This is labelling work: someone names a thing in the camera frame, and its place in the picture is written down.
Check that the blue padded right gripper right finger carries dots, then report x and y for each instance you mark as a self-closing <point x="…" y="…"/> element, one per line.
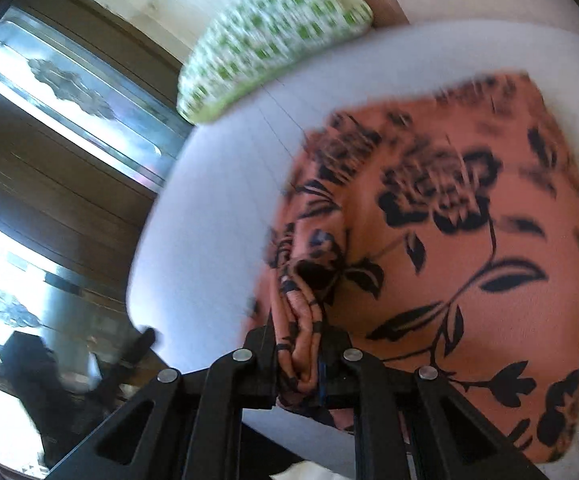
<point x="412" y="425"/>

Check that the orange black floral garment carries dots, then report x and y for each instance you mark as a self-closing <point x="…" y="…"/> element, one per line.
<point x="440" y="231"/>

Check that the stained glass window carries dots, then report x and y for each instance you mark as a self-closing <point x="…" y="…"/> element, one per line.
<point x="86" y="101"/>

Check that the green white patterned pillow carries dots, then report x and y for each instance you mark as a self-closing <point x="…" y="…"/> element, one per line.
<point x="253" y="41"/>

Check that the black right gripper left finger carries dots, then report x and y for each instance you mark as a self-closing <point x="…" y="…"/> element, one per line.
<point x="181" y="426"/>

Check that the white quilted mattress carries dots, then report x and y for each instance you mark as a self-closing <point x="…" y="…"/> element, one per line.
<point x="196" y="269"/>

